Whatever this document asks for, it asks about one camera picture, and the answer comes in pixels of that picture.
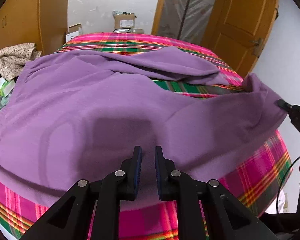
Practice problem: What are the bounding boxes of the purple fleece garment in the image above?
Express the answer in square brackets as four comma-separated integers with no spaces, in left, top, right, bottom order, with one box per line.
[0,47,286,210]

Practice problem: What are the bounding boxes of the beige floral cloth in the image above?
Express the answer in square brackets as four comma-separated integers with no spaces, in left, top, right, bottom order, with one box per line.
[0,43,42,81]

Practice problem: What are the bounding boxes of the green white boxes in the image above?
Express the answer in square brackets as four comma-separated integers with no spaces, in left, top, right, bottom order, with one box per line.
[0,77,15,97]

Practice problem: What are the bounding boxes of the white open cardboard box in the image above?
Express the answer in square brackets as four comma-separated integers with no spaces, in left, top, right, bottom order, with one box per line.
[65,23,82,43]

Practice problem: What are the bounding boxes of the pink plaid bed sheet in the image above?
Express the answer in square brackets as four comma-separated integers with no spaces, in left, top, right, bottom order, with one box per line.
[0,33,291,239]

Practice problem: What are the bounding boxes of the wooden wardrobe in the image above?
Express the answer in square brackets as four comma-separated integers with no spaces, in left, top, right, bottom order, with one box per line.
[0,0,68,55]

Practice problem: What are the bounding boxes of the plastic door curtain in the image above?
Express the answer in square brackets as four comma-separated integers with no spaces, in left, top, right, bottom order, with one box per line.
[157,0,215,45]

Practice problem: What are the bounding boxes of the wooden door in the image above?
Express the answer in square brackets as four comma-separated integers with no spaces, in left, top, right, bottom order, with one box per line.
[200,0,279,77]

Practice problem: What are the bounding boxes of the labelled brown cardboard box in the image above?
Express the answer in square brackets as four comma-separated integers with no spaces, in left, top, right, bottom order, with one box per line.
[113,10,136,29]

